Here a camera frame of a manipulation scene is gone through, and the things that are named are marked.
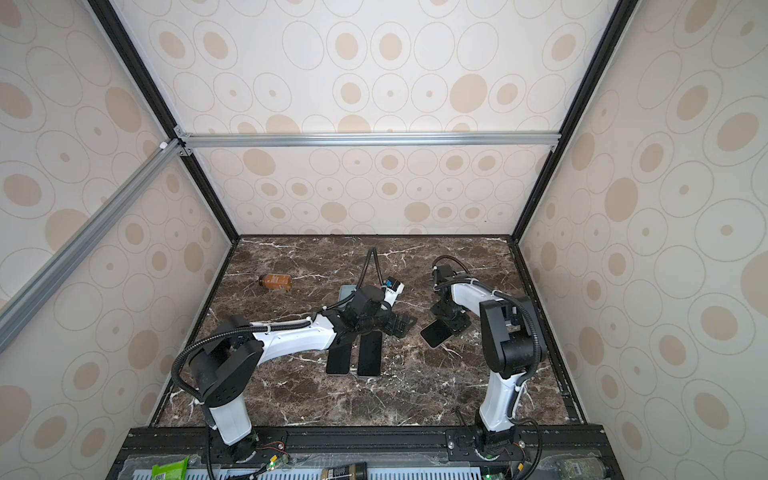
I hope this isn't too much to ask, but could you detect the horizontal aluminium rail back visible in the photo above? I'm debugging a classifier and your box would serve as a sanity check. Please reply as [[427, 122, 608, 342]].
[[181, 131, 561, 148]]

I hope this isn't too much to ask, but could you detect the black smartphone rose edge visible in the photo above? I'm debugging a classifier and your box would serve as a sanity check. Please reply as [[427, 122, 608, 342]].
[[420, 319, 468, 348]]

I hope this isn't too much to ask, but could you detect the diagonal aluminium rail left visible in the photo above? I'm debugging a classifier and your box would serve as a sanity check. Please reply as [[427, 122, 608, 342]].
[[1, 139, 182, 349]]

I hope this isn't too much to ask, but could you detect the black frame post right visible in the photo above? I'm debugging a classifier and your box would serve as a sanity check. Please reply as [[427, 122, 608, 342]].
[[510, 0, 639, 245]]

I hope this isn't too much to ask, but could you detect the green packet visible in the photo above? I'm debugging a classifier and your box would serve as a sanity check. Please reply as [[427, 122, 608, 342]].
[[151, 457, 189, 480]]

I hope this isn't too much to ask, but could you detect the black frame post left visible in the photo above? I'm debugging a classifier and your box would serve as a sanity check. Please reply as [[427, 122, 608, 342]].
[[87, 0, 240, 243]]

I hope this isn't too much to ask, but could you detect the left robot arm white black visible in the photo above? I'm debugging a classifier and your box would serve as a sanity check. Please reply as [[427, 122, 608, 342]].
[[171, 277, 415, 446]]

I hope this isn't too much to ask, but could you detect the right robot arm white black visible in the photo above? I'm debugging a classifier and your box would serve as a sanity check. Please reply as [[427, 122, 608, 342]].
[[421, 256, 548, 436]]

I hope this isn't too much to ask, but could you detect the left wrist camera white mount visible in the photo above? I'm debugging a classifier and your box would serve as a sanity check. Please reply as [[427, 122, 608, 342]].
[[382, 277, 404, 309]]

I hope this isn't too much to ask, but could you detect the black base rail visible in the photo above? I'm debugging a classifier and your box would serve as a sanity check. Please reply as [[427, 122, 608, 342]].
[[107, 425, 623, 479]]

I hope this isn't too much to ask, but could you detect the black frame post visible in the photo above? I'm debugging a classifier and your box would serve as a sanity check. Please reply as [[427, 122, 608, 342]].
[[87, 0, 240, 243], [510, 0, 639, 245]]

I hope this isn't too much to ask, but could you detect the light blue phone case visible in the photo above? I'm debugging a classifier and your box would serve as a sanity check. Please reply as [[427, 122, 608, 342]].
[[339, 284, 356, 303]]

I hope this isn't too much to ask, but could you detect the purple smartphone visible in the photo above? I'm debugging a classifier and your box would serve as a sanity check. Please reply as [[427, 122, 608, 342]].
[[326, 332, 357, 375], [357, 331, 383, 377]]

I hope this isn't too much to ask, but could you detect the white slotted cable duct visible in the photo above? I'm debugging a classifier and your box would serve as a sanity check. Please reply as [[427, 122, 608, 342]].
[[130, 467, 486, 480]]

